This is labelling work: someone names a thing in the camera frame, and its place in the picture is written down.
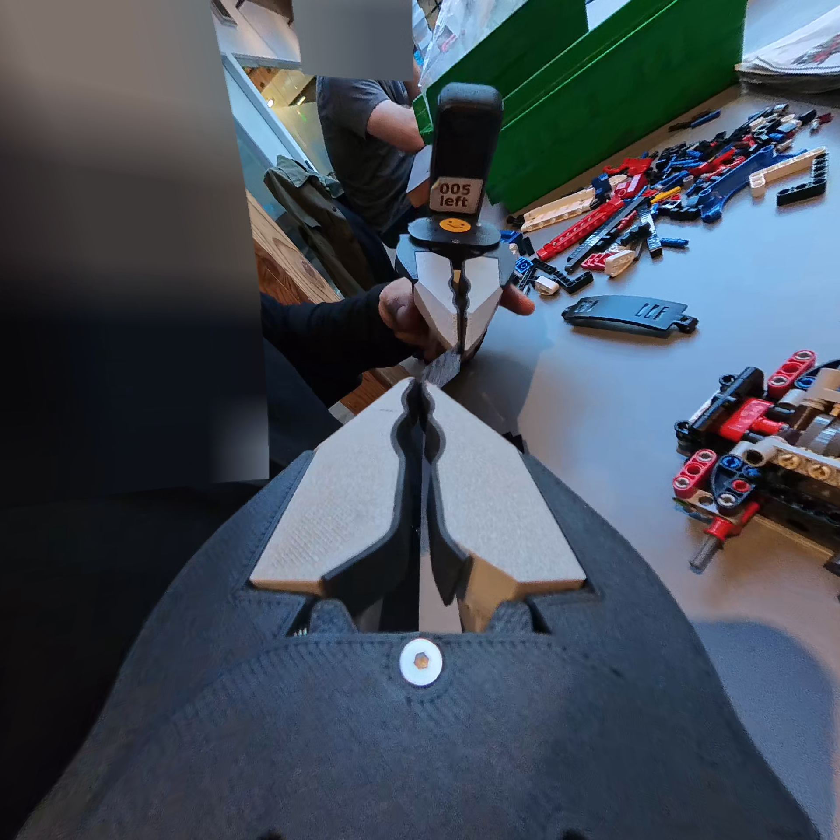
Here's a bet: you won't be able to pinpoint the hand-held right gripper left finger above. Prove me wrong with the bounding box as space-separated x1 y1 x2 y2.
248 378 421 593

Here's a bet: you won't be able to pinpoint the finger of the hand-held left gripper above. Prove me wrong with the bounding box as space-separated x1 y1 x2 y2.
459 256 505 349
412 252 460 350

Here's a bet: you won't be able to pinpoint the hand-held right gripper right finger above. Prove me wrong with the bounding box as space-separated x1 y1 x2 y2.
422 382 588 632

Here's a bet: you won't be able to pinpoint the person's left forearm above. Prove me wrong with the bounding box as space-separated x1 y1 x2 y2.
261 283 421 408

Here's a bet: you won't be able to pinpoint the grey desk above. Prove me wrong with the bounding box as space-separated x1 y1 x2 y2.
328 82 840 840

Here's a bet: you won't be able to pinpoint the person's left hand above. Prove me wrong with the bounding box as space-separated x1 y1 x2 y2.
378 279 537 364

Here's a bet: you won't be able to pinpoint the clear plastic bags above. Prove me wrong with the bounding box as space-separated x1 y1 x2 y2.
416 0 526 89

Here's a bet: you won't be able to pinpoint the pile of toy building pieces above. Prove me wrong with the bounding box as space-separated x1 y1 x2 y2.
502 101 834 296

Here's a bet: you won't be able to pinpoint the green plastic bin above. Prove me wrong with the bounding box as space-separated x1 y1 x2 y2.
412 0 749 214

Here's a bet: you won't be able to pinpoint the black toy car panel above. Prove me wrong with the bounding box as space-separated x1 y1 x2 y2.
562 295 700 339

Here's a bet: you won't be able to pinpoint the olive jacket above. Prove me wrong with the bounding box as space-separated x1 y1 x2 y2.
262 156 368 299

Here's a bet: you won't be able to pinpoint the wooden beam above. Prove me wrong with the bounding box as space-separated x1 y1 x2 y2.
246 190 342 306

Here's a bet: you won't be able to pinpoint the partly built toy car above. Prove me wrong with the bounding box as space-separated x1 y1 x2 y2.
671 350 840 601

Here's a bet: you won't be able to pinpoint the toy car instruction booklet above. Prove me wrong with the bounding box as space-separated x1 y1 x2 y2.
735 7 840 93

